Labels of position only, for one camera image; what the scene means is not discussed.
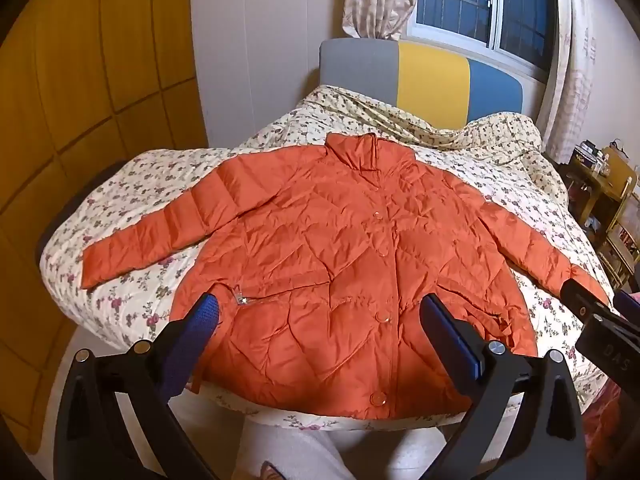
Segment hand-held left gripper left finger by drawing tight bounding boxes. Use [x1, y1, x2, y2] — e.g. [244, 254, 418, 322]
[52, 292, 221, 480]

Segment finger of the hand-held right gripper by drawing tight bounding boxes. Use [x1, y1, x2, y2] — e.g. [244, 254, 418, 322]
[560, 280, 612, 319]

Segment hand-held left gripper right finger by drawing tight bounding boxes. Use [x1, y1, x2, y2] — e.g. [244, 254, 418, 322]
[419, 293, 586, 480]

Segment orange puffer jacket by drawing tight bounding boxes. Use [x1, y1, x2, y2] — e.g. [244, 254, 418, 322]
[81, 132, 611, 421]

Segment red cloth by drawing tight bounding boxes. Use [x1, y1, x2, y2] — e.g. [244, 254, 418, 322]
[581, 379, 640, 480]

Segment yellow wooden side table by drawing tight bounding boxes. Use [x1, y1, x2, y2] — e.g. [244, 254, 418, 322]
[565, 146, 640, 292]

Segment dark box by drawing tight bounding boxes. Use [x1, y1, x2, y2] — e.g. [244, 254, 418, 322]
[571, 142, 602, 172]

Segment floral quilted blanket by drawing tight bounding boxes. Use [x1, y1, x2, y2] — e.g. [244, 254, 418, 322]
[39, 83, 623, 433]

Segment person's white trousers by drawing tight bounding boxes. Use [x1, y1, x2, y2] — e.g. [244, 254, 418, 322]
[172, 392, 468, 480]

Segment person's foot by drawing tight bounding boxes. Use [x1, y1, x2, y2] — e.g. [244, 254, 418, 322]
[260, 461, 293, 480]

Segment yellow wooden wardrobe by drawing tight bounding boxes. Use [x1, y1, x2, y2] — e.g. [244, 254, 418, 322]
[0, 0, 211, 461]

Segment grey yellow blue headboard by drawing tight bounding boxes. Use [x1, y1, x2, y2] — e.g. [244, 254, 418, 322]
[318, 38, 524, 126]

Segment barred window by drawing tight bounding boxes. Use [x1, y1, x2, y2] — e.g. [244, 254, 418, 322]
[407, 0, 560, 81]

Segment dark grey bed frame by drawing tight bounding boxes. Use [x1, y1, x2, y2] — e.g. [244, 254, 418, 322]
[35, 159, 132, 261]

